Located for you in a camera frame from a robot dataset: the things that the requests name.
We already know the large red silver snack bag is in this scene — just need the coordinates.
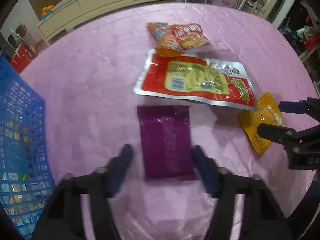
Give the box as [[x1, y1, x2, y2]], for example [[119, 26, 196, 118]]
[[133, 49, 257, 111]]

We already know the yellow snack pouch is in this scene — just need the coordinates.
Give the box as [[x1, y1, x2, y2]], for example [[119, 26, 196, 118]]
[[238, 93, 284, 155]]

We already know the blue plastic basket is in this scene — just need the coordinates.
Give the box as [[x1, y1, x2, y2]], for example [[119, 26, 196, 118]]
[[1, 49, 55, 239]]

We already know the pile of oranges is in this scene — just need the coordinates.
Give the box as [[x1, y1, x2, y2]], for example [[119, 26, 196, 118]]
[[41, 4, 54, 17]]

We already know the red chips snack bag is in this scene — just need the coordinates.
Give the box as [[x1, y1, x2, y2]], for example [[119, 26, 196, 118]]
[[170, 23, 210, 50]]

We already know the orange cartoon snack bag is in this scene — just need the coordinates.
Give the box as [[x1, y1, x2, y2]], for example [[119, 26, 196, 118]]
[[147, 22, 184, 57]]

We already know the red paper bag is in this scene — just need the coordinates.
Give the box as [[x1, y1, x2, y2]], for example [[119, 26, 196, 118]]
[[10, 42, 35, 74]]

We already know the purple snack packet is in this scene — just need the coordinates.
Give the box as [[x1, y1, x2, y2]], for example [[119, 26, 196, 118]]
[[137, 105, 196, 181]]

